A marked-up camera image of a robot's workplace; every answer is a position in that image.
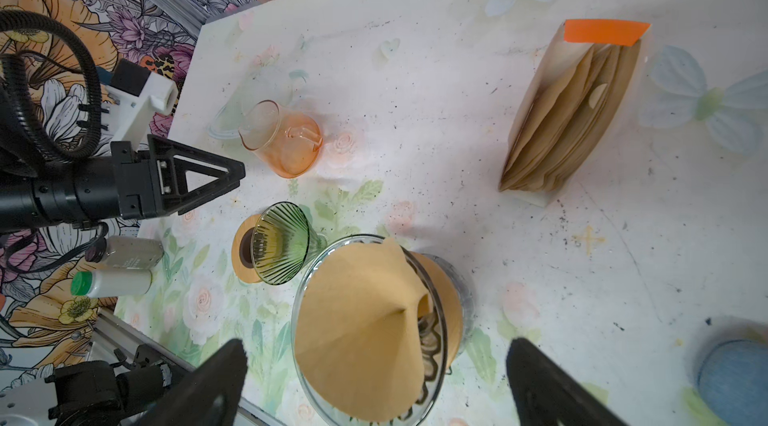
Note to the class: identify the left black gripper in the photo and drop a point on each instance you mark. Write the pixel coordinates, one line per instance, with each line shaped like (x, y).
(121, 185)

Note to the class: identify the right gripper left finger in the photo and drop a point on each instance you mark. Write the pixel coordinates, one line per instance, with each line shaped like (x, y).
(210, 395)

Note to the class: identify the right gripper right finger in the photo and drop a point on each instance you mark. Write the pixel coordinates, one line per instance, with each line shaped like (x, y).
(544, 394)

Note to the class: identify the orange glass carafe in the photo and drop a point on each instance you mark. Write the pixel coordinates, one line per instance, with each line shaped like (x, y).
(289, 143)

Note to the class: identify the wooden ring holder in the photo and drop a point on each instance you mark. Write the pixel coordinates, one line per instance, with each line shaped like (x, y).
(241, 252)
(430, 342)

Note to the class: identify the clear grey glass carafe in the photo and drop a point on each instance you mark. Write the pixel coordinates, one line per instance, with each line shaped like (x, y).
(465, 300)

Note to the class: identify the wooden ring holder front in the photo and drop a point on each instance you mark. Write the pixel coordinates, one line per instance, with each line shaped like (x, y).
(430, 342)

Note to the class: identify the brown paper coffee filter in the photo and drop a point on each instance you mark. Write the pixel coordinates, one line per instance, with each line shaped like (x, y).
(357, 340)

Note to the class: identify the orange coffee filter pack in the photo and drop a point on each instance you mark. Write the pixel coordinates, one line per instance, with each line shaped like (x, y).
(577, 96)

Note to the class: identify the green glass dripper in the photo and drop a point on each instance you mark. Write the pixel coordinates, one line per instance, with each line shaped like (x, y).
(283, 243)

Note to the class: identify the black lid jar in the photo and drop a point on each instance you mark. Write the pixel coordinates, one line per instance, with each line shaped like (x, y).
(125, 252)

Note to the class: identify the green lid bottle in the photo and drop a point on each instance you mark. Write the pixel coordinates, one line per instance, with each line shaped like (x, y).
(107, 283)

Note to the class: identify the blue grey oval sponge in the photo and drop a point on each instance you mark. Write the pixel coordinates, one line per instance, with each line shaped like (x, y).
(732, 382)

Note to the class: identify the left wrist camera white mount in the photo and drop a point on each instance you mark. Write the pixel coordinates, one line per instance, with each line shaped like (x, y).
(135, 96)

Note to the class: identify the aluminium rail frame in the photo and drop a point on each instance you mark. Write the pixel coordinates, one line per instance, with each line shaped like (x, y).
(28, 404)

